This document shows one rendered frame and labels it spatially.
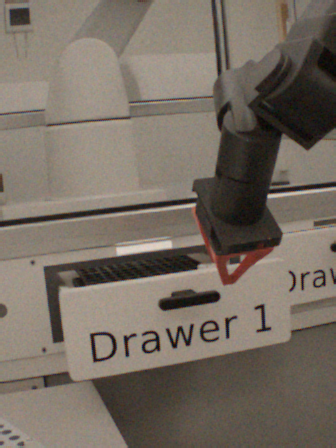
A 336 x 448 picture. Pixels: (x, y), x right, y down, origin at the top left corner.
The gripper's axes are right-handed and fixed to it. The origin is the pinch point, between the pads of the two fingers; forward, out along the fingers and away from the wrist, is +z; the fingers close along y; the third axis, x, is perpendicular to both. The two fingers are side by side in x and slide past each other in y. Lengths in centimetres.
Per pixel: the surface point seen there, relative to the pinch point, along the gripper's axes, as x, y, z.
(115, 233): 7.7, 18.8, 10.9
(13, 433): 26.1, -9.6, 10.6
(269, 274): -8.1, 2.8, 6.1
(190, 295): 3.5, 0.0, 3.9
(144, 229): 3.5, 18.8, 11.0
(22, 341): 22.8, 11.1, 21.9
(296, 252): -19.5, 13.9, 15.6
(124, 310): 10.8, 1.9, 7.0
